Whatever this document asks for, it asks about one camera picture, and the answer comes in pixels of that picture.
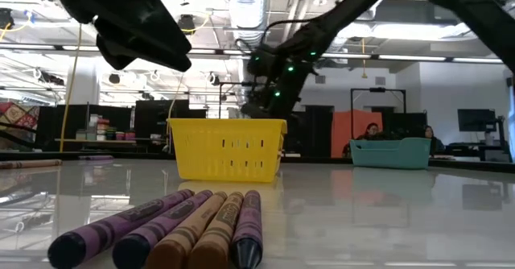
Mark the stacked plastic containers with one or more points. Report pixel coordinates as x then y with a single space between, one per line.
102 130

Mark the grey rectangular air duct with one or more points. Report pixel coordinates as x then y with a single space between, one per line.
422 11

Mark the black desk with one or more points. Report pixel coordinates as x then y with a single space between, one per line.
475 146

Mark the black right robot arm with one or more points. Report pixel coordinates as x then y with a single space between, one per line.
342 15

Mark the black ceiling box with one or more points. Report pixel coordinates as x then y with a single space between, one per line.
6 19

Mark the wooden side table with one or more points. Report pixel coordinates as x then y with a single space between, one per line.
70 140

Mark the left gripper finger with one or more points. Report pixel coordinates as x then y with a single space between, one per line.
114 57
153 39

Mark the black computer monitor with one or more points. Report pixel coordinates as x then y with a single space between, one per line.
476 120

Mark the person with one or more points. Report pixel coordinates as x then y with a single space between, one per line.
432 140
371 131

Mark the colourful patterned quilt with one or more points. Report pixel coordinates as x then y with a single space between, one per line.
18 120

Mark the brown crayon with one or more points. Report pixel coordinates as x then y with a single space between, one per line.
189 232
28 164
221 228

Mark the long ceiling light bar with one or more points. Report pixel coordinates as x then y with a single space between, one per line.
422 57

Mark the teal plastic basket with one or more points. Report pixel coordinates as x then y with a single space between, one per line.
390 154

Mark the black metal stand frame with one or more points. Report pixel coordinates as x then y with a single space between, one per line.
378 89
229 84

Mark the silver round air duct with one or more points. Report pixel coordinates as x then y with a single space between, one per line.
340 45
247 3

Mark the orange partition panel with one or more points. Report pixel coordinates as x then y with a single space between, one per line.
342 120

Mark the yellow plastic basket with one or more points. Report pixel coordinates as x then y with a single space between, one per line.
225 152

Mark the black partition panel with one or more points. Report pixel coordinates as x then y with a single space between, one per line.
406 124
68 120
318 132
153 118

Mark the purple crayon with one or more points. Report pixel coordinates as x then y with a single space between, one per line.
96 158
249 224
120 220
169 220

